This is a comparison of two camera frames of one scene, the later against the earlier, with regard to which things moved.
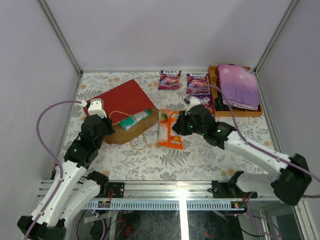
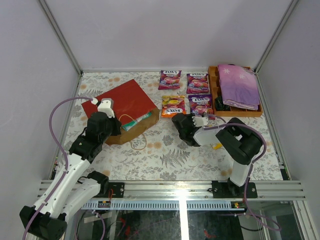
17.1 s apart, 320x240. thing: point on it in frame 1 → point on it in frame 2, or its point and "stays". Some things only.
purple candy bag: [194, 81] stays
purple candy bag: [169, 79] stays
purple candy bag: [205, 99] stays
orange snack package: [168, 138] → [172, 105]
